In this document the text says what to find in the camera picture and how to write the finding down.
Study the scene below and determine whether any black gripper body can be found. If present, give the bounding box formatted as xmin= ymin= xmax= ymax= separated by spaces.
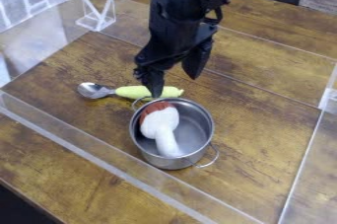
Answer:
xmin=135 ymin=0 xmax=219 ymax=70

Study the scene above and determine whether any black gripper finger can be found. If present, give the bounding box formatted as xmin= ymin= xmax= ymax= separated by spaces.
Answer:
xmin=135 ymin=66 xmax=165 ymax=98
xmin=181 ymin=38 xmax=213 ymax=79

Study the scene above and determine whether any red and white plush mushroom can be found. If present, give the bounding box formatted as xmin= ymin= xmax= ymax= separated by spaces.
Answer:
xmin=140 ymin=102 xmax=181 ymax=157

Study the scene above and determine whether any silver metal pot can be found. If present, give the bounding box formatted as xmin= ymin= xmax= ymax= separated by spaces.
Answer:
xmin=129 ymin=98 xmax=220 ymax=170

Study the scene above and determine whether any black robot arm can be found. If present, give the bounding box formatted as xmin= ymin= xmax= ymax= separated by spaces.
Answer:
xmin=135 ymin=0 xmax=231 ymax=98

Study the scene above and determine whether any clear acrylic front barrier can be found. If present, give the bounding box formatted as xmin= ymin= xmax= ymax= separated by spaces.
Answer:
xmin=0 ymin=90 xmax=264 ymax=224

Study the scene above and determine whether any clear acrylic barrier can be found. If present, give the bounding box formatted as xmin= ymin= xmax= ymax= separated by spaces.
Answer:
xmin=279 ymin=64 xmax=337 ymax=224
xmin=0 ymin=90 xmax=264 ymax=224

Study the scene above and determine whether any clear acrylic right barrier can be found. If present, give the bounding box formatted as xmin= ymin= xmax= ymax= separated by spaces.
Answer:
xmin=279 ymin=64 xmax=337 ymax=224

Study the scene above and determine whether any spoon with yellow handle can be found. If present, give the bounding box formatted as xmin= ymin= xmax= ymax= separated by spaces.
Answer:
xmin=78 ymin=82 xmax=184 ymax=100

